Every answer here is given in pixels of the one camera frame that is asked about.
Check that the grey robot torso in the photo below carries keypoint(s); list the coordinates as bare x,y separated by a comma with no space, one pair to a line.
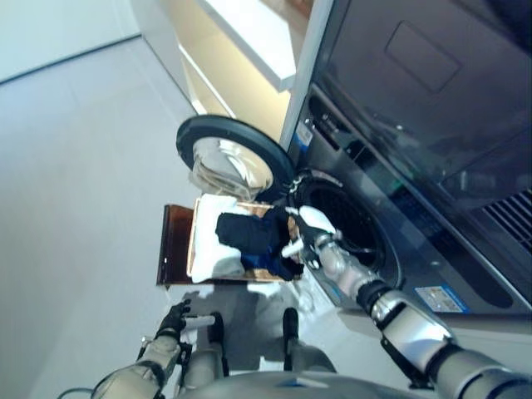
291,386

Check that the grey stacked dryer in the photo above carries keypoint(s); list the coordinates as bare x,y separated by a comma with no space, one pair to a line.
415,104

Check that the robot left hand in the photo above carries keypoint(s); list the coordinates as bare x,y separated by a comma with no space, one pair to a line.
174,320

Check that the round black washer door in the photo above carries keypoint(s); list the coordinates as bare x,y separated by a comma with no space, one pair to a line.
232,162

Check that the silver robot right leg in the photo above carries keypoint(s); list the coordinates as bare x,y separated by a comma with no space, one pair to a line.
307,357

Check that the white garment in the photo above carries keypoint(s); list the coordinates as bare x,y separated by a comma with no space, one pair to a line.
205,232

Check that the wicker laundry basket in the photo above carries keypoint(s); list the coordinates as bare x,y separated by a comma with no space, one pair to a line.
249,208

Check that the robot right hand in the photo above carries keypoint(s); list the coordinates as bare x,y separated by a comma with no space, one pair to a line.
318,220

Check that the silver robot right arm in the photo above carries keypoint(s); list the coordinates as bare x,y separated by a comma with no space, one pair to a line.
415,332

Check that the black garment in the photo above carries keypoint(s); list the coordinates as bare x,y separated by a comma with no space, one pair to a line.
241,232

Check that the blue garment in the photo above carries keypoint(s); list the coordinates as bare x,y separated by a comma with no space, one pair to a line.
255,261

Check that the blue white energy label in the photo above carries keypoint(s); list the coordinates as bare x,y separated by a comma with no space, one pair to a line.
436,297

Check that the grey front-load washing machine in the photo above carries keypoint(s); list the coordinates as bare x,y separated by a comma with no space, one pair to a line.
361,216

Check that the white counter unit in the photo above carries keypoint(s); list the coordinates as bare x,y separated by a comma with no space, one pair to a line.
249,41

